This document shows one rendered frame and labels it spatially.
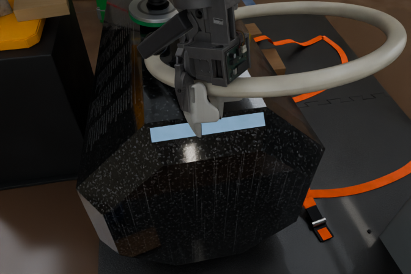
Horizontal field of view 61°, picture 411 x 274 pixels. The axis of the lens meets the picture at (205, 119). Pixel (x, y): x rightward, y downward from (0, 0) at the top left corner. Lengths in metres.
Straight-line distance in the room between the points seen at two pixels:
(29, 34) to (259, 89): 1.14
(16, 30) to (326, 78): 1.26
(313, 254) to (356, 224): 0.27
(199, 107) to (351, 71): 0.22
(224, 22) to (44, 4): 1.19
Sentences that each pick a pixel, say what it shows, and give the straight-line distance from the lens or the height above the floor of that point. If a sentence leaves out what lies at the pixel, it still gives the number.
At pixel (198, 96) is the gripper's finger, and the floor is 1.15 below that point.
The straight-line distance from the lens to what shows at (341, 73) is 0.52.
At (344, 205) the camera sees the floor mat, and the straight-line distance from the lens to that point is 1.83.
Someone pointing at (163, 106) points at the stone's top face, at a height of 0.83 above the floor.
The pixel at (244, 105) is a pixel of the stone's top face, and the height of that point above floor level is 0.83.
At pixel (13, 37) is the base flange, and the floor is 0.78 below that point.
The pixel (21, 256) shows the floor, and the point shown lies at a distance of 1.80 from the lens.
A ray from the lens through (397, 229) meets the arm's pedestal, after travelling 1.68.
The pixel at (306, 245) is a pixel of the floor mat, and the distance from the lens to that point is 1.68.
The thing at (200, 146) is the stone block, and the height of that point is 0.77.
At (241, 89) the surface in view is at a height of 1.17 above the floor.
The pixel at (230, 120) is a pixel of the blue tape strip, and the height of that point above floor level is 0.81.
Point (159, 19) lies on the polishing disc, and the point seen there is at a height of 0.87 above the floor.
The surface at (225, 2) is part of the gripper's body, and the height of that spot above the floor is 1.29.
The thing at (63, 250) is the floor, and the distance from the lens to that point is 1.74.
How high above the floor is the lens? 1.49
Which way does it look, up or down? 46 degrees down
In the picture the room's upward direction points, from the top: straight up
